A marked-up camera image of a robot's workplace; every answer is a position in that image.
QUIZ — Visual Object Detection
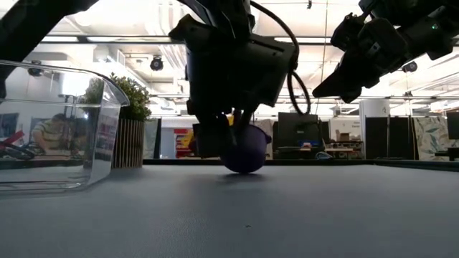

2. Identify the black ceiling spotlight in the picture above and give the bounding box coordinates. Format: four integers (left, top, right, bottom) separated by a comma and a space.
401, 60, 419, 74
27, 59, 44, 77
149, 55, 164, 72

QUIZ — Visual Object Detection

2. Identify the black partition panel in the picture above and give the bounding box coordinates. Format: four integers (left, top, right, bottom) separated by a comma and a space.
364, 116, 415, 161

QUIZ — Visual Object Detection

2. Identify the black computer monitor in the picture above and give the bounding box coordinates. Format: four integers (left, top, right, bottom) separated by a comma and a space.
278, 112, 322, 160

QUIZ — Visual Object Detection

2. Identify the wood and black table frame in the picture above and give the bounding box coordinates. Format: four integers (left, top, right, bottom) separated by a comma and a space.
0, 157, 459, 172

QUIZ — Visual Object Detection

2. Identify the red plastic object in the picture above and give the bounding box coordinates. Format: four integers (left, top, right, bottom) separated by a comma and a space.
0, 129, 27, 151

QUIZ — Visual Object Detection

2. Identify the green plant in ribbed pot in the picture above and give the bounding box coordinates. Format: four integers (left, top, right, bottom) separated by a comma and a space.
82, 72, 152, 169

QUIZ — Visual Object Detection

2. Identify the red and yellow sign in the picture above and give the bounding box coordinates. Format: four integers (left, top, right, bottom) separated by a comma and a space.
174, 128, 197, 159

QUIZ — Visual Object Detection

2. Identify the clear plastic basket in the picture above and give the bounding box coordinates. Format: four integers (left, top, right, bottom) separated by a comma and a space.
0, 59, 131, 194

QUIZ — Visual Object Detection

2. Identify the purple measuring cup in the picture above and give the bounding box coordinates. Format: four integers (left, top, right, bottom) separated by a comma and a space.
219, 124, 273, 174

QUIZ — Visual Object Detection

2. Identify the black screen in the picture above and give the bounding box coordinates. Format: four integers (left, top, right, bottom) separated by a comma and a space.
446, 110, 459, 140

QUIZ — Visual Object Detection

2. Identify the person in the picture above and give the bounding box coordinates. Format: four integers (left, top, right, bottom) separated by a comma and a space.
30, 113, 87, 158

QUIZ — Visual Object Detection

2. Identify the floral patterned panel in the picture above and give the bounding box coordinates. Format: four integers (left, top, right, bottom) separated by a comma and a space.
412, 116, 451, 161

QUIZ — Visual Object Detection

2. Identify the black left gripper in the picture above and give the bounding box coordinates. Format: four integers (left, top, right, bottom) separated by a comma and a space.
168, 14, 298, 158

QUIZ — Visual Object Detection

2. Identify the black metal frame crossbar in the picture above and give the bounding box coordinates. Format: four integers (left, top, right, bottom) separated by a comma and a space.
41, 34, 459, 47

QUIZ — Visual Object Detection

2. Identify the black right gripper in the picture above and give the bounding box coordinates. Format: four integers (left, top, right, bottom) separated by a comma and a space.
312, 13, 409, 104

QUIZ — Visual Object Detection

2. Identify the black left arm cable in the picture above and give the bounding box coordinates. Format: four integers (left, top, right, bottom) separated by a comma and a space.
249, 0, 312, 116

